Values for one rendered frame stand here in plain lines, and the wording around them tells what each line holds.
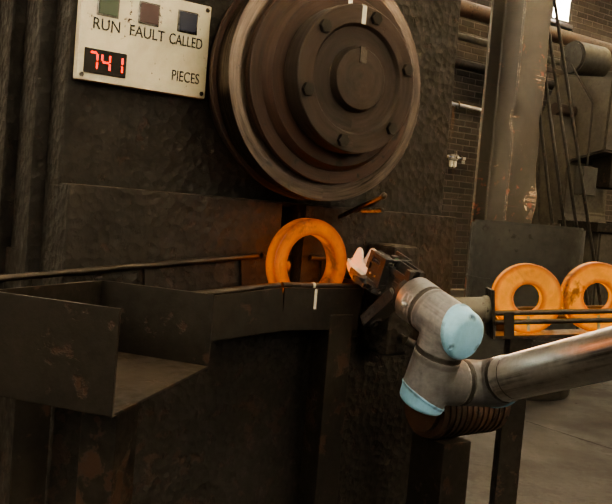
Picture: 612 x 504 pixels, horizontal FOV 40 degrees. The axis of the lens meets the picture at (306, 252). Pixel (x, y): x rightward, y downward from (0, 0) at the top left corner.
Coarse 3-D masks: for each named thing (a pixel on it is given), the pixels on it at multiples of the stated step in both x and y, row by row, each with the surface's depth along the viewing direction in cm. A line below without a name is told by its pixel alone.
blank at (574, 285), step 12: (588, 264) 184; (600, 264) 184; (576, 276) 184; (588, 276) 184; (600, 276) 184; (564, 288) 185; (576, 288) 184; (564, 300) 184; (576, 300) 184; (576, 324) 185; (588, 324) 185; (600, 324) 185
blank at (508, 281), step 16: (512, 272) 184; (528, 272) 184; (544, 272) 184; (496, 288) 184; (512, 288) 184; (544, 288) 184; (560, 288) 184; (496, 304) 185; (512, 304) 184; (544, 304) 184; (560, 304) 184
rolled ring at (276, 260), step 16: (288, 224) 167; (304, 224) 167; (320, 224) 169; (272, 240) 166; (288, 240) 165; (320, 240) 173; (336, 240) 172; (272, 256) 164; (336, 256) 173; (272, 272) 164; (336, 272) 173
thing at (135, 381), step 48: (48, 288) 122; (96, 288) 133; (144, 288) 132; (0, 336) 110; (48, 336) 107; (96, 336) 105; (144, 336) 132; (192, 336) 129; (0, 384) 110; (48, 384) 107; (96, 384) 105; (144, 384) 117; (96, 432) 120; (96, 480) 120
